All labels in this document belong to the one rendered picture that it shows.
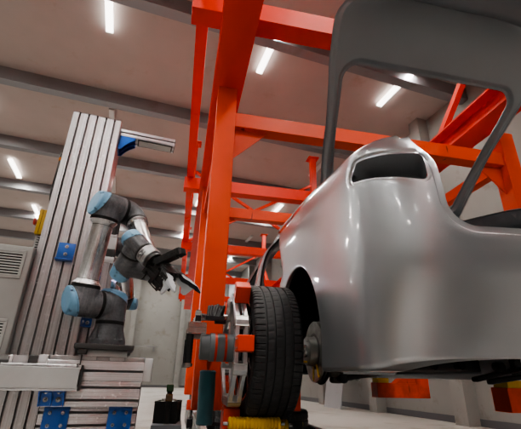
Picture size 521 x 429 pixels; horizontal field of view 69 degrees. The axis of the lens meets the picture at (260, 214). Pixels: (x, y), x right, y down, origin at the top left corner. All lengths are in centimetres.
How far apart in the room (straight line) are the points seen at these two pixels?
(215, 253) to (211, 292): 27
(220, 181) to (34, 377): 181
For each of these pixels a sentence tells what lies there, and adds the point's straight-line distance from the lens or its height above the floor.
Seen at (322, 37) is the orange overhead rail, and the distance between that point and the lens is 338.
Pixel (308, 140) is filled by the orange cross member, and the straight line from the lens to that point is 335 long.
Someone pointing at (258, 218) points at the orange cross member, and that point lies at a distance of 496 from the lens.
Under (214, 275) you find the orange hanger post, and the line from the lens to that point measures 263.
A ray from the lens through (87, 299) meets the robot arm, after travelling 171.
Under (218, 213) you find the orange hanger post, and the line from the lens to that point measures 278.
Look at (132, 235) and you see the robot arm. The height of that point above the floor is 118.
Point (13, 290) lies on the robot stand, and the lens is 197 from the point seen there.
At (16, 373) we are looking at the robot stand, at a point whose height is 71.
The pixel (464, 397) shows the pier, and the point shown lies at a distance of 823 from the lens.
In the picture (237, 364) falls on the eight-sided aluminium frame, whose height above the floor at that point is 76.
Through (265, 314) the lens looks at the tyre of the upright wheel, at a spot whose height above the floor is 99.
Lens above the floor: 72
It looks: 23 degrees up
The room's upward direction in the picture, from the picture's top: 1 degrees clockwise
